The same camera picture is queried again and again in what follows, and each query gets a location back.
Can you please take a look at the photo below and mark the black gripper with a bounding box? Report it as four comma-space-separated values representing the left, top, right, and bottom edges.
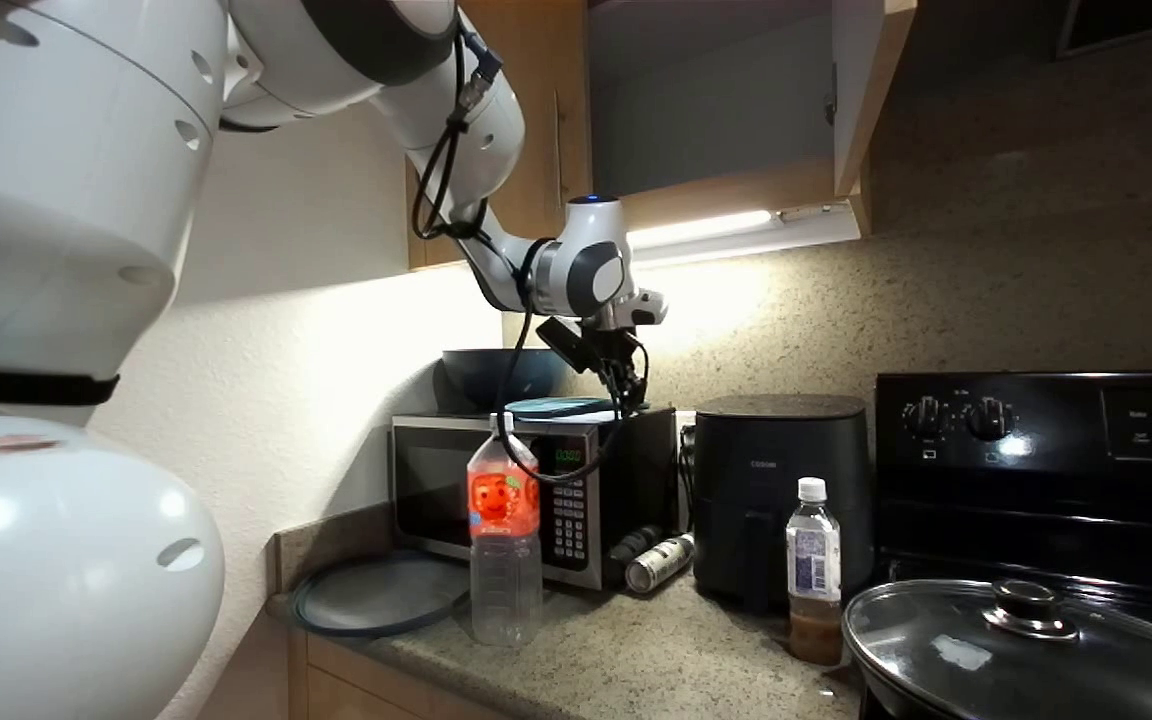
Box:
533, 309, 655, 411

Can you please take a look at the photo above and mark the long under-cabinet light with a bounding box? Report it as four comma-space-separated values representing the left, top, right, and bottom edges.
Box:
623, 203, 782, 256

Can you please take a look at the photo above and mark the stainless steel black microwave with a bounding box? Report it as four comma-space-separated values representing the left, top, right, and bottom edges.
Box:
389, 405, 680, 595

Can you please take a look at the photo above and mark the black pan with glass lid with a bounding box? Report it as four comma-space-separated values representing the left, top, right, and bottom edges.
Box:
839, 572, 1152, 720

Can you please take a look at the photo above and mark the dark blue bowl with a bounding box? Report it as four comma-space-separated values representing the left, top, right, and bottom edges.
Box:
440, 343, 576, 418

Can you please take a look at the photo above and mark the black air fryer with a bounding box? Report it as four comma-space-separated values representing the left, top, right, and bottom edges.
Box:
688, 394, 877, 615

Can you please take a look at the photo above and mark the silver can lying down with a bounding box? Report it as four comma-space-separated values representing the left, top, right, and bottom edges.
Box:
619, 530, 698, 602

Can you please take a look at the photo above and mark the large orange-label water bottle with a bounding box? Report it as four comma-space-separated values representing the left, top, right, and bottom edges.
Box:
462, 410, 547, 652

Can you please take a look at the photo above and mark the small white-cap drink bottle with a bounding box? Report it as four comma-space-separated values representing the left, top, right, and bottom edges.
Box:
782, 472, 849, 669

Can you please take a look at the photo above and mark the grey round plate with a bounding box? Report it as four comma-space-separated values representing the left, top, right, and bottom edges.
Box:
296, 553, 471, 641

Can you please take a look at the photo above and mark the black kitchen stove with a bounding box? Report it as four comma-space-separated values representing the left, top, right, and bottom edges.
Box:
870, 369, 1152, 634

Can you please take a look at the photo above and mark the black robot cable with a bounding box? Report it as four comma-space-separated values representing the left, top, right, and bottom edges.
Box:
407, 24, 653, 487

